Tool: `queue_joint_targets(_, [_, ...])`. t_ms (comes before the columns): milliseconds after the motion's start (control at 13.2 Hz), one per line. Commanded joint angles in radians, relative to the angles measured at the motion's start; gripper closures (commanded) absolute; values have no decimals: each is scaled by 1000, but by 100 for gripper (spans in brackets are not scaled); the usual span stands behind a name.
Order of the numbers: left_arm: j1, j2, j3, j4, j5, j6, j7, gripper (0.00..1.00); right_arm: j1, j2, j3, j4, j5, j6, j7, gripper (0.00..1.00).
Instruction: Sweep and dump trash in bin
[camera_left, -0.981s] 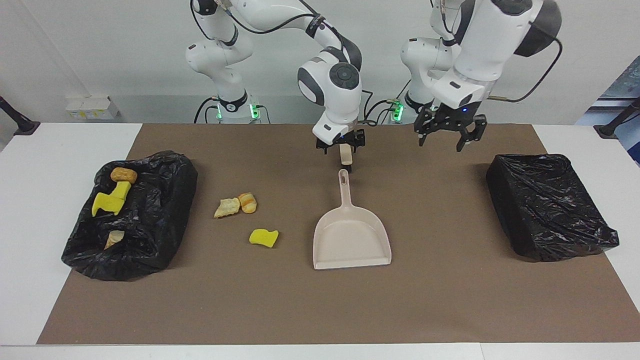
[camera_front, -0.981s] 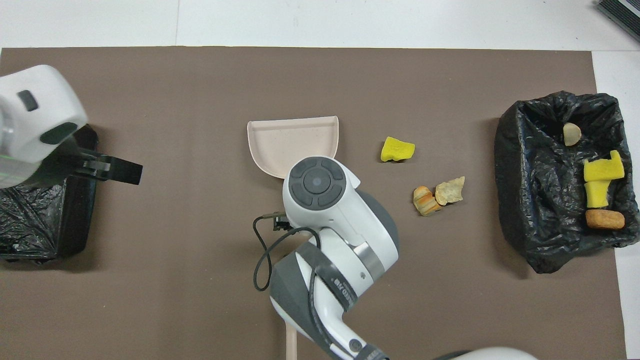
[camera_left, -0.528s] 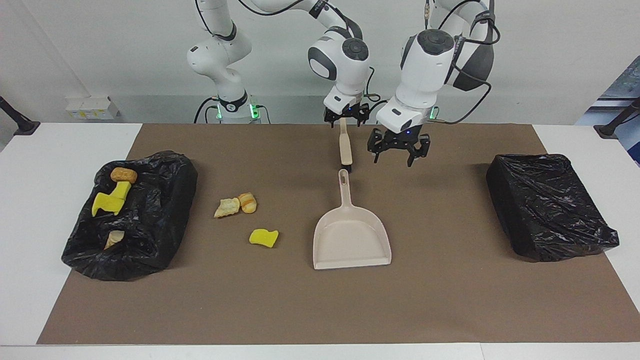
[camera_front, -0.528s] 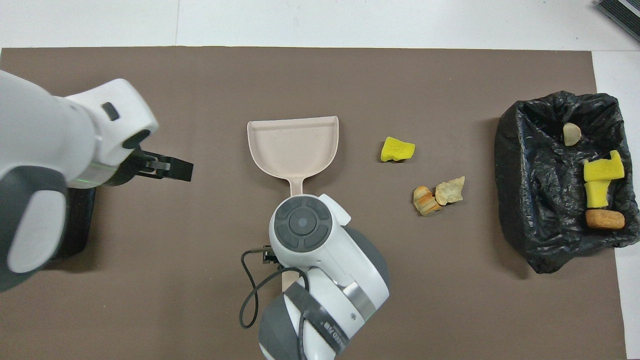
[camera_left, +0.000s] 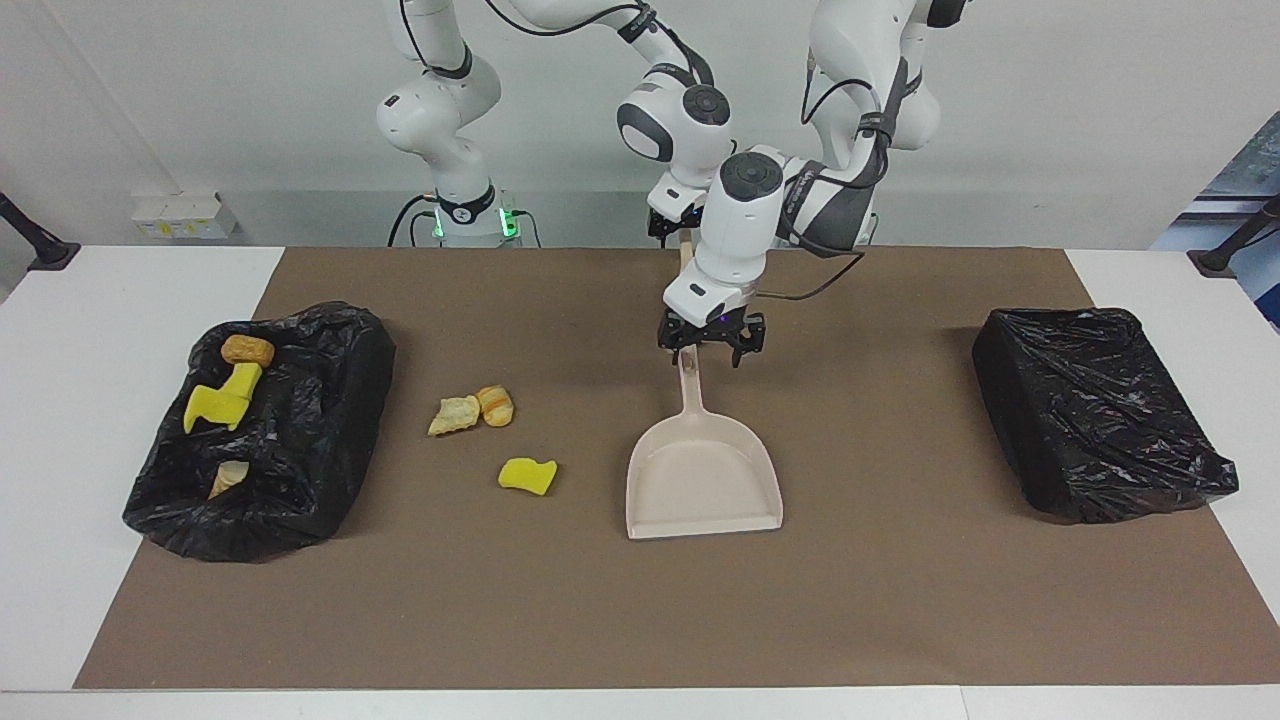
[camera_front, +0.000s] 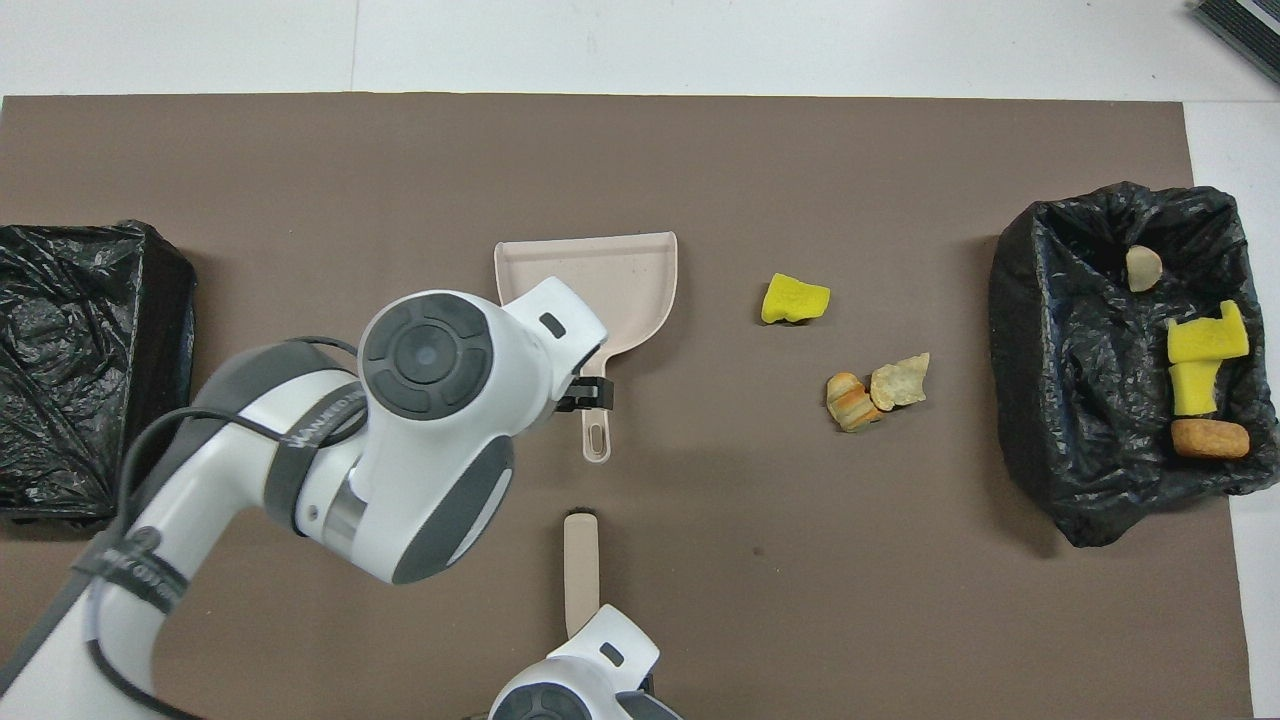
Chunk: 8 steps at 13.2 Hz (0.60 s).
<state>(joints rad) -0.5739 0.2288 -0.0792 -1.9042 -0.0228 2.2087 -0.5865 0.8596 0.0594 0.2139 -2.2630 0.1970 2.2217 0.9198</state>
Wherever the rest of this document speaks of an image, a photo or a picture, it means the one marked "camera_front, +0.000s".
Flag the dark ribbed panel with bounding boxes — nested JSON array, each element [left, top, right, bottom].
[[1190, 0, 1280, 86]]

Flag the beige plastic dustpan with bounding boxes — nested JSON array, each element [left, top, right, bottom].
[[494, 231, 679, 464]]

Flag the pale croissant chunk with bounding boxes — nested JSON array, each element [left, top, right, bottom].
[[1125, 245, 1164, 293]]

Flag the brown bread roll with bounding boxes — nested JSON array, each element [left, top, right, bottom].
[[1170, 418, 1252, 461]]

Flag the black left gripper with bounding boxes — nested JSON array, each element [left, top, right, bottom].
[[553, 376, 612, 414]]

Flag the crumpled black bag bin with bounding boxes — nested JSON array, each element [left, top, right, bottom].
[[988, 180, 1280, 548]]

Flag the taut black bag bin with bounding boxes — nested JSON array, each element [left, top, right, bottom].
[[0, 220, 198, 526]]

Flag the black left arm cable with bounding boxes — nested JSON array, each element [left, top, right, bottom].
[[0, 335, 363, 720]]

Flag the brown paper mat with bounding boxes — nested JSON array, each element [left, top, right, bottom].
[[0, 93, 1256, 720]]

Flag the striped golden croissant piece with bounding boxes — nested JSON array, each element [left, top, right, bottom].
[[826, 372, 885, 433]]

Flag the pale bread piece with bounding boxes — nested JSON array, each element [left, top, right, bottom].
[[869, 352, 932, 412]]

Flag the beige brush black bristles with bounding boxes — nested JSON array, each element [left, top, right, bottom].
[[563, 512, 601, 641]]

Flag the yellow green sponge piece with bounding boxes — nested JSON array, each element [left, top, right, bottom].
[[760, 272, 832, 326]]

